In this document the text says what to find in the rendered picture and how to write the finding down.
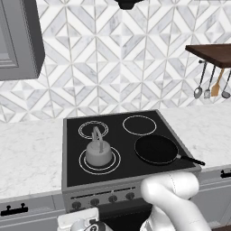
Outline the hanging metal spatula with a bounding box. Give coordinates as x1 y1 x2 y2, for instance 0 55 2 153
203 66 217 100

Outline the hanging wooden spatula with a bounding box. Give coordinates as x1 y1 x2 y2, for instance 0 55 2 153
210 68 226 97

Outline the black oven door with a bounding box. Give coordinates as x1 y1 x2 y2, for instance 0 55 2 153
97 201 154 231

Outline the grey base cupboard door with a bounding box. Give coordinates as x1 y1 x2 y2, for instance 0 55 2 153
190 183 231 227

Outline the black frying pan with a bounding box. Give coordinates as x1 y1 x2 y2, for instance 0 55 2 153
134 134 207 167

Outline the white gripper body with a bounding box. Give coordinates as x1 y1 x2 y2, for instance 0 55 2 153
57 207 100 231

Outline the grey drawer front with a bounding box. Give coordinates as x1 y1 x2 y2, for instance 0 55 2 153
0 192 66 231
197 167 231 191

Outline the black glass hob stove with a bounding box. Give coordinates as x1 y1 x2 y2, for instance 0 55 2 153
60 109 203 231

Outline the pale grey kettle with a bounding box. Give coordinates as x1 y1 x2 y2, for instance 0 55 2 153
85 125 114 168

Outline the hanging metal spoon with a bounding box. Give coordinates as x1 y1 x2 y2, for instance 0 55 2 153
193 60 208 100

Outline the grey wall cupboard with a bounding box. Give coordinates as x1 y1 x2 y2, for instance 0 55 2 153
0 0 46 82

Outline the black extractor hood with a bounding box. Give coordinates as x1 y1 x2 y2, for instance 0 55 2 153
114 0 145 11

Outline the hanging metal ladle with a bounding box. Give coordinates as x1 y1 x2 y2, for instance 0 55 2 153
220 69 231 99

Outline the grey wall cupboard door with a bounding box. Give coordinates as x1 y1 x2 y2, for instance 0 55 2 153
0 0 20 69

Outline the dark wooden shelf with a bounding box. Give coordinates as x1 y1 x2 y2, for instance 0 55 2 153
184 43 231 69

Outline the black drawer handle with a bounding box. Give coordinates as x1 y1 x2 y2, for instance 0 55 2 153
219 169 231 180
0 203 29 217

